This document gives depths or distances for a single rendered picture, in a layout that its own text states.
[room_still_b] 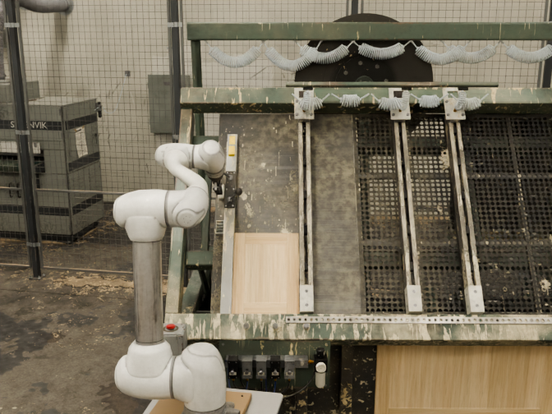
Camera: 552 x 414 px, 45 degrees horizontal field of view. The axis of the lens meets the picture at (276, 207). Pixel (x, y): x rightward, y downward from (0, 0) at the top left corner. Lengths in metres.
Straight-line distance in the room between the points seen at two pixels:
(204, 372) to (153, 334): 0.23
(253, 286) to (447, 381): 1.09
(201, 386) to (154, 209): 0.65
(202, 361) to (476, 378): 1.60
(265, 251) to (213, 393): 0.94
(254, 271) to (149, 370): 0.90
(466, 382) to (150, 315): 1.74
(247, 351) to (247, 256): 0.45
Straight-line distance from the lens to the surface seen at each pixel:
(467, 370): 3.50
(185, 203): 2.29
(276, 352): 3.06
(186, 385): 2.45
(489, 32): 3.97
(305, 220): 3.22
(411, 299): 3.10
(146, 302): 2.41
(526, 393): 3.65
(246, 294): 3.11
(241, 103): 3.48
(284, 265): 3.15
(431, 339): 3.09
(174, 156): 2.80
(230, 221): 3.22
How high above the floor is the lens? 2.15
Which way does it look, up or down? 15 degrees down
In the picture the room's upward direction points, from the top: straight up
